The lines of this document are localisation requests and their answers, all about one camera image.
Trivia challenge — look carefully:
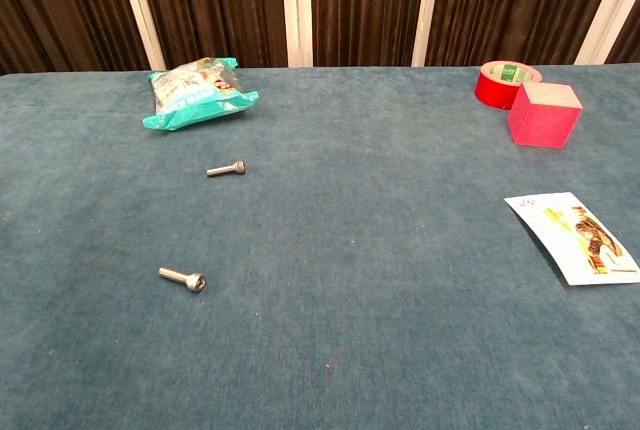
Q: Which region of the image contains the blue felt table mat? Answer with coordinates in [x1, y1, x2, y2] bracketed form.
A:
[0, 63, 640, 430]

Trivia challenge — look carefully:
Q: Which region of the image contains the white partition frame post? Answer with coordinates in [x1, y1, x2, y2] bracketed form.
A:
[113, 0, 167, 72]
[573, 0, 640, 66]
[410, 0, 444, 68]
[279, 0, 314, 69]

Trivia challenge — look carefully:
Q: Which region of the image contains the pink cube block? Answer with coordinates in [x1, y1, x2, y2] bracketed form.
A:
[507, 81, 584, 150]

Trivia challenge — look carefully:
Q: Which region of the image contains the white picture card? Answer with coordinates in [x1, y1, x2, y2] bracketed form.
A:
[503, 191, 640, 287]

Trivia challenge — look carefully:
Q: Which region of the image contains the red tape roll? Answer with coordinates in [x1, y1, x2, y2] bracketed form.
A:
[474, 60, 543, 112]

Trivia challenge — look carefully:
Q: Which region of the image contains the teal snack bag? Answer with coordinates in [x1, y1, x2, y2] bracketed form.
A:
[142, 56, 261, 132]

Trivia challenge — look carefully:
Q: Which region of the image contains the silver bolt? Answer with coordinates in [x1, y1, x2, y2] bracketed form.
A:
[206, 159, 247, 178]
[158, 266, 208, 294]

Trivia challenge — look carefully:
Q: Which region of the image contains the dark brown pleated curtain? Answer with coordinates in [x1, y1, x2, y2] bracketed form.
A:
[604, 0, 640, 65]
[0, 0, 151, 76]
[310, 0, 430, 68]
[133, 0, 290, 71]
[424, 0, 625, 67]

